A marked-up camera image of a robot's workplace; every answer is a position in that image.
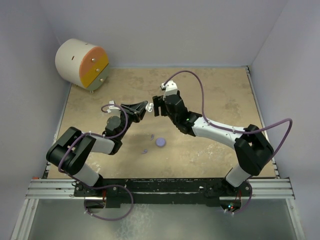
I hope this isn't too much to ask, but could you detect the round drawer cabinet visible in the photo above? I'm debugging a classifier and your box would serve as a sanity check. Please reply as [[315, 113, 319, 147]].
[[55, 38, 110, 92]]

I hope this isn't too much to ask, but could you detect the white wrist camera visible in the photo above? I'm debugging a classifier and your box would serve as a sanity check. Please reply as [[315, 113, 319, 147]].
[[160, 80, 178, 99], [106, 100, 121, 114]]

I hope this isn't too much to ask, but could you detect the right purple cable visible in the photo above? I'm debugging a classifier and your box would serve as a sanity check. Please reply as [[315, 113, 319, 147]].
[[163, 71, 293, 216]]

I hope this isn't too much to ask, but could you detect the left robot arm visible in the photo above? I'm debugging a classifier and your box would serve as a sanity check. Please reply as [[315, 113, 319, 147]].
[[46, 101, 154, 196]]

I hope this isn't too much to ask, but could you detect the purple cable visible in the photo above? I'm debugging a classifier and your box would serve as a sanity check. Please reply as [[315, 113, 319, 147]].
[[163, 71, 293, 216], [57, 104, 136, 221]]

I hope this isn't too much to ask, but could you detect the purple earbud charging case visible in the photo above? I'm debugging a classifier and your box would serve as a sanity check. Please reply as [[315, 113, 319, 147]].
[[155, 137, 166, 148]]

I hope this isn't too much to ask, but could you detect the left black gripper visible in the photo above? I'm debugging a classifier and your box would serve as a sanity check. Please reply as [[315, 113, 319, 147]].
[[117, 101, 149, 140]]

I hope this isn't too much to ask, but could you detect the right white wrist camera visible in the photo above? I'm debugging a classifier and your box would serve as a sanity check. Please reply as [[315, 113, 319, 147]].
[[160, 80, 178, 99]]

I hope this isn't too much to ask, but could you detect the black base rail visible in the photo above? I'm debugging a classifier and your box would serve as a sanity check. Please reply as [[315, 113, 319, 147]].
[[72, 177, 252, 209]]

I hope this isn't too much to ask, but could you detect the white earbud charging case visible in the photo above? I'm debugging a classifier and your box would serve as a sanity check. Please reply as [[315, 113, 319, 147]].
[[145, 102, 154, 113]]

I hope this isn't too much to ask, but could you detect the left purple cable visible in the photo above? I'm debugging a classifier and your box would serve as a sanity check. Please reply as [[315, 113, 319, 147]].
[[57, 104, 136, 221]]

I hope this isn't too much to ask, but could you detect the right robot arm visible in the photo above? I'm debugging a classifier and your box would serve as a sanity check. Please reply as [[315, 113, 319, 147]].
[[152, 93, 274, 196]]

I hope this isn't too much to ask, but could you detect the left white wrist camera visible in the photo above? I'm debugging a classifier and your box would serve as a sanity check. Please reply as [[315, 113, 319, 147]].
[[106, 100, 121, 114]]

